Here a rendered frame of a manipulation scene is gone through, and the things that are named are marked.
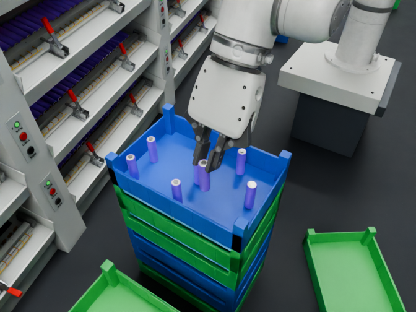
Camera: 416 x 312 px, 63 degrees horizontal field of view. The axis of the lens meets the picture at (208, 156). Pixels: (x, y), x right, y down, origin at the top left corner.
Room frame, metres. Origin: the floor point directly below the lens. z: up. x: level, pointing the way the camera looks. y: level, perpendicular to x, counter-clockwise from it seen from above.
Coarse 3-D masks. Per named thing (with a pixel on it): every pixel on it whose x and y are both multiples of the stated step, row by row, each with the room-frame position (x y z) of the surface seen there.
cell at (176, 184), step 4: (172, 180) 0.40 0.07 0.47; (176, 180) 0.40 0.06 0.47; (172, 184) 0.39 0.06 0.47; (176, 184) 0.39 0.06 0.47; (180, 184) 0.39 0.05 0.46; (172, 188) 0.39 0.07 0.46; (176, 188) 0.38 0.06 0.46; (180, 188) 0.39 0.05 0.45; (172, 192) 0.39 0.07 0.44; (176, 192) 0.38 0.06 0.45; (180, 192) 0.39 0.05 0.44; (176, 196) 0.38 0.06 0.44; (180, 196) 0.39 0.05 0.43; (176, 200) 0.38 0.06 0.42; (180, 200) 0.39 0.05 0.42
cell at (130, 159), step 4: (128, 156) 0.46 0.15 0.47; (132, 156) 0.46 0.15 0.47; (128, 160) 0.45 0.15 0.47; (132, 160) 0.45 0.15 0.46; (128, 164) 0.45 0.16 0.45; (132, 164) 0.45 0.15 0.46; (136, 164) 0.46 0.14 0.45; (128, 168) 0.45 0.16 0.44; (132, 168) 0.45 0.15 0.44; (136, 168) 0.45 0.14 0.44; (132, 172) 0.45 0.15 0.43; (136, 172) 0.45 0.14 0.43; (132, 176) 0.45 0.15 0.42; (136, 176) 0.45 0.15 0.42
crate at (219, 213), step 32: (160, 128) 0.58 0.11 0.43; (192, 128) 0.57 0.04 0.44; (160, 160) 0.51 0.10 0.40; (192, 160) 0.51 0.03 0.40; (224, 160) 0.51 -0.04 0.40; (256, 160) 0.49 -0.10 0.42; (288, 160) 0.44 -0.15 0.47; (128, 192) 0.42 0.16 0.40; (160, 192) 0.38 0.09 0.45; (192, 192) 0.42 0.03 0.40; (224, 192) 0.42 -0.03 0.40; (256, 192) 0.42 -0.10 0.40; (192, 224) 0.34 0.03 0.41; (224, 224) 0.34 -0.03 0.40; (256, 224) 0.34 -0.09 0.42
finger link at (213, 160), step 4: (232, 140) 0.37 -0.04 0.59; (228, 144) 0.37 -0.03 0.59; (232, 144) 0.37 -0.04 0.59; (224, 148) 0.37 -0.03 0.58; (228, 148) 0.37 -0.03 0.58; (212, 152) 0.37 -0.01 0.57; (216, 152) 0.37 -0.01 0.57; (220, 152) 0.37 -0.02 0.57; (224, 152) 0.38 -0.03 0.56; (212, 156) 0.36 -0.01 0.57; (216, 156) 0.37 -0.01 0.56; (220, 156) 0.37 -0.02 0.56; (208, 160) 0.36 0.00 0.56; (212, 160) 0.36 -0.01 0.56; (216, 160) 0.36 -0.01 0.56; (220, 160) 0.37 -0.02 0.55; (208, 164) 0.36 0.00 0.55; (212, 164) 0.36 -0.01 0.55; (216, 164) 0.36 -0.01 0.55; (220, 164) 0.37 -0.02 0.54; (208, 168) 0.36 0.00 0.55; (212, 168) 0.36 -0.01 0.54; (216, 168) 0.36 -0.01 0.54; (208, 172) 0.35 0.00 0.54
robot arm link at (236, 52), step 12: (216, 36) 0.43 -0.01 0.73; (216, 48) 0.42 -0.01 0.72; (228, 48) 0.41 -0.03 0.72; (240, 48) 0.40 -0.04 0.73; (252, 48) 0.40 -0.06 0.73; (264, 48) 0.41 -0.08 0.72; (228, 60) 0.41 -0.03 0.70; (240, 60) 0.40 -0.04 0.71; (252, 60) 0.40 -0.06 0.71; (264, 60) 0.42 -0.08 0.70
